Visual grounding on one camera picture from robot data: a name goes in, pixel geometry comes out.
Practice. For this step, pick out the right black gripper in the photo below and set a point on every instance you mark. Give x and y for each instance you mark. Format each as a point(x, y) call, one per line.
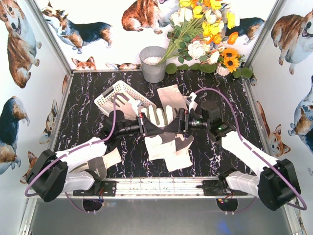
point(182, 121)

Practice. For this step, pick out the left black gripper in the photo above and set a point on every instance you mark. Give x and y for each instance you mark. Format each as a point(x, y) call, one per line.
point(142, 125)

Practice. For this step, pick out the grey-palm glove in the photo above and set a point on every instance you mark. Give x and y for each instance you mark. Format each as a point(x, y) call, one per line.
point(122, 103)
point(96, 165)
point(170, 147)

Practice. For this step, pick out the white glove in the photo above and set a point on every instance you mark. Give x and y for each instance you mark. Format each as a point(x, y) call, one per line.
point(111, 158)
point(171, 96)

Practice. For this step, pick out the white perforated storage basket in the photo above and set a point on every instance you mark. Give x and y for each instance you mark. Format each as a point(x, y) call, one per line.
point(120, 88)

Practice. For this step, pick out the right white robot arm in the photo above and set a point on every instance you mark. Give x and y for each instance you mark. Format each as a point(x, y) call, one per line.
point(274, 181)

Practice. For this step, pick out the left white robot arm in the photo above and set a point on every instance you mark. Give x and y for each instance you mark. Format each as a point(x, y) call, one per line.
point(58, 165)

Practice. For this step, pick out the grey metal bucket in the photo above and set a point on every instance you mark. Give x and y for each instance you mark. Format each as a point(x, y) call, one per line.
point(153, 66)

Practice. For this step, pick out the sunflower pot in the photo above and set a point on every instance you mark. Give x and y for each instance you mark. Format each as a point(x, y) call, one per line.
point(229, 61)

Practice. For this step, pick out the artificial flower bouquet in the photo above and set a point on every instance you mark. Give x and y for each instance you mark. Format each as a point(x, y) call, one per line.
point(198, 30)

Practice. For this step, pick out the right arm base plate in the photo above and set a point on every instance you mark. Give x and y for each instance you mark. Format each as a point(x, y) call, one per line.
point(213, 188)

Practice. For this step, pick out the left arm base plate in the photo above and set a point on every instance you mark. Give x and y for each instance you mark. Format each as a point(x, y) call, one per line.
point(105, 188)

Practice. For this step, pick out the aluminium front rail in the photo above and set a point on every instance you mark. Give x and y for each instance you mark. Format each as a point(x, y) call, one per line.
point(139, 187)

